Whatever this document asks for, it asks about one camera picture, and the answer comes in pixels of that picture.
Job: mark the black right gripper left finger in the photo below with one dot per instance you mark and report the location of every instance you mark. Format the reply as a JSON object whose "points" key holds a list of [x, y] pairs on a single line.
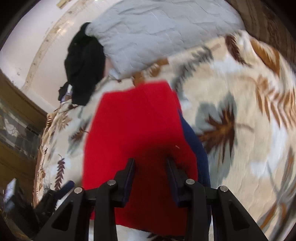
{"points": [[71, 220]]}

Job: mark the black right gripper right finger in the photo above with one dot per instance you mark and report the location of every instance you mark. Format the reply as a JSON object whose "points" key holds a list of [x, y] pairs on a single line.
{"points": [[229, 218]]}

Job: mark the navy blue knit garment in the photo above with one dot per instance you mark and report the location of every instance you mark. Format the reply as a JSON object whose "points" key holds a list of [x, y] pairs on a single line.
{"points": [[196, 148]]}

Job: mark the red knit sweater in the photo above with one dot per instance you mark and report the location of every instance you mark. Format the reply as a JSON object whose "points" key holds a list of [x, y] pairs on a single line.
{"points": [[142, 123]]}

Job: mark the black clothing pile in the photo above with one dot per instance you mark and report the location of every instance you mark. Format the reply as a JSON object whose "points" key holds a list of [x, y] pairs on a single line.
{"points": [[84, 66]]}

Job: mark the black box on floor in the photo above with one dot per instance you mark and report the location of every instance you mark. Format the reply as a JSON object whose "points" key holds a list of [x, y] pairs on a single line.
{"points": [[30, 219]]}

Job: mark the brown wooden glass cabinet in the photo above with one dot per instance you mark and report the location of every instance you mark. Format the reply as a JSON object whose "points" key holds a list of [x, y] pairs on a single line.
{"points": [[21, 125]]}

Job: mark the leaf pattern fleece blanket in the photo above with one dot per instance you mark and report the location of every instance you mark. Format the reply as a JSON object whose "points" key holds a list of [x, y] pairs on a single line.
{"points": [[238, 95]]}

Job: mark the striped floral bed sheet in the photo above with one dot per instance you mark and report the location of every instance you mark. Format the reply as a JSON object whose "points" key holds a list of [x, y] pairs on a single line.
{"points": [[262, 23]]}

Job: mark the grey quilted pillow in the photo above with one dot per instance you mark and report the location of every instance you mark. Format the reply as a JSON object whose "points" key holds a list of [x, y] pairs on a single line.
{"points": [[135, 34]]}

